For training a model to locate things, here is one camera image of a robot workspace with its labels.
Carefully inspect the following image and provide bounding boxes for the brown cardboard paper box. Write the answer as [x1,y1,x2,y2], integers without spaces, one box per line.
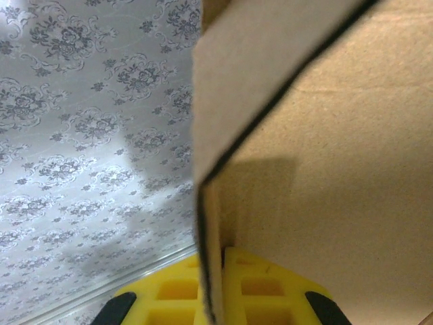
[191,0,433,325]

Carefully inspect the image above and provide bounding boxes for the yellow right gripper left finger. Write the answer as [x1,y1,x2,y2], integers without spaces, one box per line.
[93,254,208,325]

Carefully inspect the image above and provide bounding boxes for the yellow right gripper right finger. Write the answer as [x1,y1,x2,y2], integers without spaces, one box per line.
[221,246,350,325]

